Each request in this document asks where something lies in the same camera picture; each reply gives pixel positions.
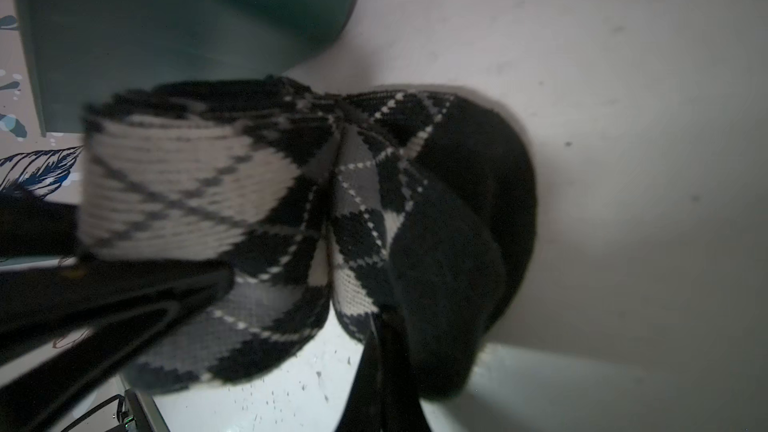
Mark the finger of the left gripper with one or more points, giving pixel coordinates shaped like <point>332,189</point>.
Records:
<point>384,395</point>

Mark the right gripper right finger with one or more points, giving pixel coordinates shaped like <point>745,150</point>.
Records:
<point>127,306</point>

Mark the black grey argyle sock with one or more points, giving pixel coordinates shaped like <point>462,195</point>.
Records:
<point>418,202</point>

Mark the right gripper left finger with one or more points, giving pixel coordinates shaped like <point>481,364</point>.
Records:
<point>31,226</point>

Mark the green compartment tray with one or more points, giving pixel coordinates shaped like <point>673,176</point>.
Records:
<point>81,52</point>

